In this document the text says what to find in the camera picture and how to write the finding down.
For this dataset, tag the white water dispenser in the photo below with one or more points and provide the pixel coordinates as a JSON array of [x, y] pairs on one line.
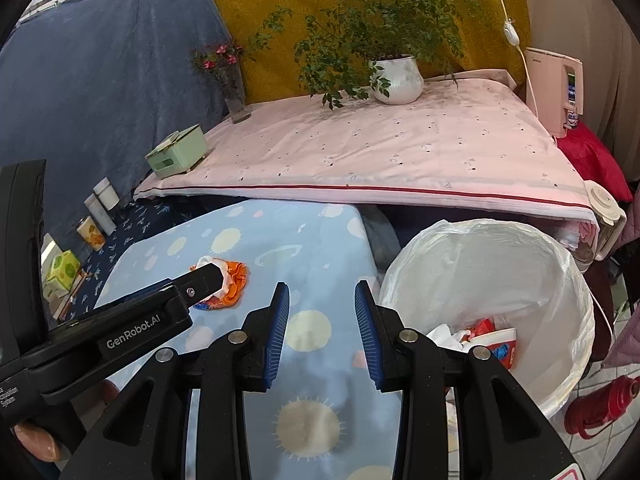
[[545, 90]]

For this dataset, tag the glass kettle with white lid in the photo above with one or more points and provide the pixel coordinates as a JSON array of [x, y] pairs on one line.
[[602, 200]]

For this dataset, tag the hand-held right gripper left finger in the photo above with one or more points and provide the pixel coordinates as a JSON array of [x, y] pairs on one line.
[[277, 340]]

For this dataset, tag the green tissue carton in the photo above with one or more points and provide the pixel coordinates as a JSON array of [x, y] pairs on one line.
[[62, 272]]

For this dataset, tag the light blue printed tablecloth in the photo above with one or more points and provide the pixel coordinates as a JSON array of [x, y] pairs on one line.
[[310, 260]]

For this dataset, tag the beige curtain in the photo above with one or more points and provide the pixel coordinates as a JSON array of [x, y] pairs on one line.
[[575, 10]]

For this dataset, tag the person's left hand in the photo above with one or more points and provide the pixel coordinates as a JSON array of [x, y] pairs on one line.
[[37, 442]]

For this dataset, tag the red and white paper cup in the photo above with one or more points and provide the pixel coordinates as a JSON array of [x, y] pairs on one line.
[[505, 355]]

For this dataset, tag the can with orange print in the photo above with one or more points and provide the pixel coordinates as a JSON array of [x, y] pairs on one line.
[[91, 235]]

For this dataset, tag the white tube bottle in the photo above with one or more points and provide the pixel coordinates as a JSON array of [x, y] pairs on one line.
[[97, 215]]

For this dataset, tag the green tissue box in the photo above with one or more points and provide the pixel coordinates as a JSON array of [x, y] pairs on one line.
[[180, 155]]

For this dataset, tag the white bin with plastic liner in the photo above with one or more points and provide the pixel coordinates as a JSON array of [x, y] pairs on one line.
[[500, 270]]

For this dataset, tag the pink quilt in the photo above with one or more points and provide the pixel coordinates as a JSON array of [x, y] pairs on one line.
[[400, 150]]

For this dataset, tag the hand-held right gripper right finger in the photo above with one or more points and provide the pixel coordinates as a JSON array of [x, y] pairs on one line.
[[370, 340]]

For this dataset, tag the yellow cloth backdrop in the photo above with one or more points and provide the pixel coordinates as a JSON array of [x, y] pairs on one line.
[[240, 0]]

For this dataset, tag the orange wrapper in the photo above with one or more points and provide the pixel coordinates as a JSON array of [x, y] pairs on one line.
[[235, 285]]

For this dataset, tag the green plant in white pot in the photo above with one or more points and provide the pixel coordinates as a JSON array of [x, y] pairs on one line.
[[397, 80]]

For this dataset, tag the red cloth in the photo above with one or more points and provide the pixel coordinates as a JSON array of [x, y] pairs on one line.
[[595, 160]]

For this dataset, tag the glass vase with pink flowers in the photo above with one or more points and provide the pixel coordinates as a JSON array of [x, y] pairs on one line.
[[235, 105]]

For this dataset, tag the large white tissue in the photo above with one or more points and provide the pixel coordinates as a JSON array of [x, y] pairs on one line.
[[445, 335]]

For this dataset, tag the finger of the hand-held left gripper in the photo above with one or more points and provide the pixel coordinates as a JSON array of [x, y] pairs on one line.
[[135, 335]]

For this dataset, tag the dark blue printed cloth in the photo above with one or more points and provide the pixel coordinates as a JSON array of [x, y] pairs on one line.
[[140, 220]]

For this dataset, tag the red thermos bottle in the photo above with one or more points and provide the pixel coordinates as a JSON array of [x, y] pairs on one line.
[[600, 405]]

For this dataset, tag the small white tissue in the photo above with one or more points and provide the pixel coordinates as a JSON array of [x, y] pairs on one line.
[[206, 262]]

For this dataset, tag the blue-grey cloth backdrop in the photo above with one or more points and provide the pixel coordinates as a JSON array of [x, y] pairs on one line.
[[125, 85]]

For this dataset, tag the pink jacket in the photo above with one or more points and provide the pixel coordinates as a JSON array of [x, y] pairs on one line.
[[627, 345]]

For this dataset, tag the white jar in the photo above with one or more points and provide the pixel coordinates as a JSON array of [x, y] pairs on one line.
[[107, 195]]

